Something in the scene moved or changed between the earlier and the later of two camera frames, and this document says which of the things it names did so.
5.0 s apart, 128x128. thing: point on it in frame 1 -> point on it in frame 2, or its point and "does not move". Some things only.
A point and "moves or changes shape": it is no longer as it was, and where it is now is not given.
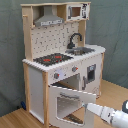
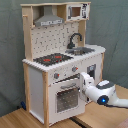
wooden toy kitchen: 62,71 does not move
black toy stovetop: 53,58 does not move
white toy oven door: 65,107 moves or changes shape
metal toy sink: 80,50 does not move
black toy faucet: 71,45 does not move
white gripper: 104,112 -> 85,81
